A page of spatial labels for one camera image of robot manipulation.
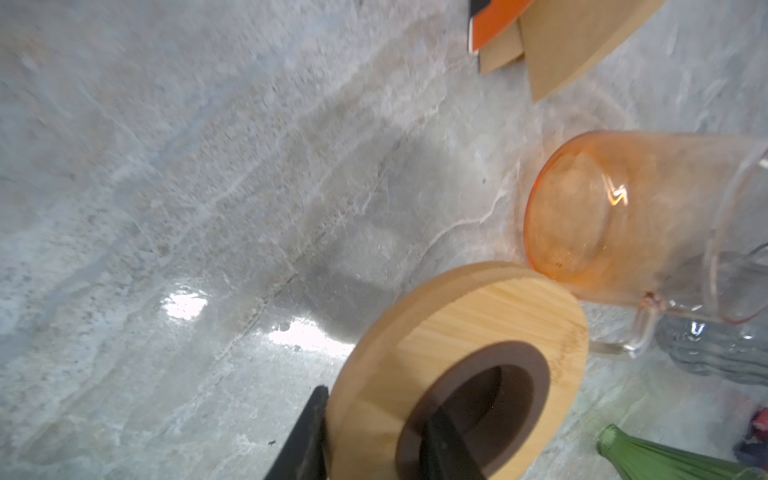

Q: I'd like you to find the orange coffee filter holder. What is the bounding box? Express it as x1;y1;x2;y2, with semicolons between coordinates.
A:
467;0;663;102

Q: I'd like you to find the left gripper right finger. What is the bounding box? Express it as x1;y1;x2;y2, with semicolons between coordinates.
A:
419;410;486;480

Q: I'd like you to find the orange glass carafe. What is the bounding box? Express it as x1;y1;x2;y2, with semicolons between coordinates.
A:
522;130;767;358

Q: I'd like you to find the green glass dripper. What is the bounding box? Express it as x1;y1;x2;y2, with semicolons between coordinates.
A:
597;424;767;480

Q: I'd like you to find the grey glass carafe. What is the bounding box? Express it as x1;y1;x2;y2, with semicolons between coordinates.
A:
655;316;767;386

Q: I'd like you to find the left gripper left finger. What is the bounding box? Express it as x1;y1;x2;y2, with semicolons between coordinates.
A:
264;385;329;480

